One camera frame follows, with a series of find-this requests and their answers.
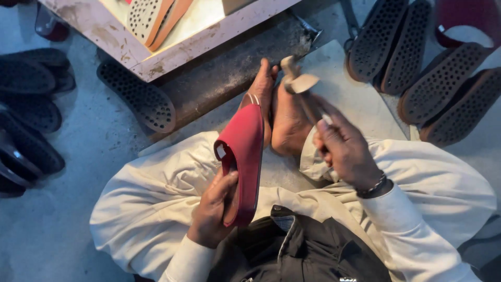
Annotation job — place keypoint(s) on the person's right hand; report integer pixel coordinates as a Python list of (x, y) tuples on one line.
[(348, 156)]

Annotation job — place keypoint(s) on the person's left hand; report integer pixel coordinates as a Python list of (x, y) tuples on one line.
[(209, 219)]

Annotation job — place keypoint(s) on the person's right fingers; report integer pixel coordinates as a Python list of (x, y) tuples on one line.
[(323, 143)]

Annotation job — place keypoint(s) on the red slip-on shoe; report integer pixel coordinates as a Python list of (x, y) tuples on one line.
[(244, 156)]

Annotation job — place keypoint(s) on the person's right foot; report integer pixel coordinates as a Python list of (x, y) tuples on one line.
[(289, 125)]

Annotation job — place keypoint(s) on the person's foot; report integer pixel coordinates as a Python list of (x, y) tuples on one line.
[(263, 84), (289, 125)]

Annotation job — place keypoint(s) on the grey work board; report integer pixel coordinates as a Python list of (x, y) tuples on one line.
[(352, 86)]

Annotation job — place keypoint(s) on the person's left foot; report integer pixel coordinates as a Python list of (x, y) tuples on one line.
[(263, 84)]

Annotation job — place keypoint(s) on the black vest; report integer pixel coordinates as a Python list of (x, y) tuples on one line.
[(305, 250)]

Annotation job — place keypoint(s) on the black dotted shoe sole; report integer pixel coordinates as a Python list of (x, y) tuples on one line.
[(145, 100), (442, 84), (465, 109), (407, 55), (372, 43)]

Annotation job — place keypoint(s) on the metal pincers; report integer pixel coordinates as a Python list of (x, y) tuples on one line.
[(309, 29)]

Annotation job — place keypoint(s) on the dark stone slab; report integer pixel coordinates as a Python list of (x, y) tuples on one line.
[(227, 66)]

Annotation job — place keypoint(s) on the metal pliers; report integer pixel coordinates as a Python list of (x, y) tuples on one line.
[(350, 19)]

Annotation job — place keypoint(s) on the cream trousers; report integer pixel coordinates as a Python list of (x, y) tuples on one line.
[(156, 196)]

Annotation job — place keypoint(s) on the dark red shoe upper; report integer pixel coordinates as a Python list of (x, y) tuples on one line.
[(465, 13)]

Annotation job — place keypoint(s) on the dark red shoe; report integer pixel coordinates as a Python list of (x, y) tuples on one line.
[(465, 13), (51, 27)]

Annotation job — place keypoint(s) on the tan smooth insole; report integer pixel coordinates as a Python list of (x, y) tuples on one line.
[(172, 19)]

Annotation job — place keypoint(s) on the worn white low table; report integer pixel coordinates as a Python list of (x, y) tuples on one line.
[(137, 58)]

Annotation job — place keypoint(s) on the tan dotted shoe sole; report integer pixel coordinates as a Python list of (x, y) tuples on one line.
[(145, 19)]

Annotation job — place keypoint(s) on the pile of black shoes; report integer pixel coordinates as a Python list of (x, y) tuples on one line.
[(27, 117)]

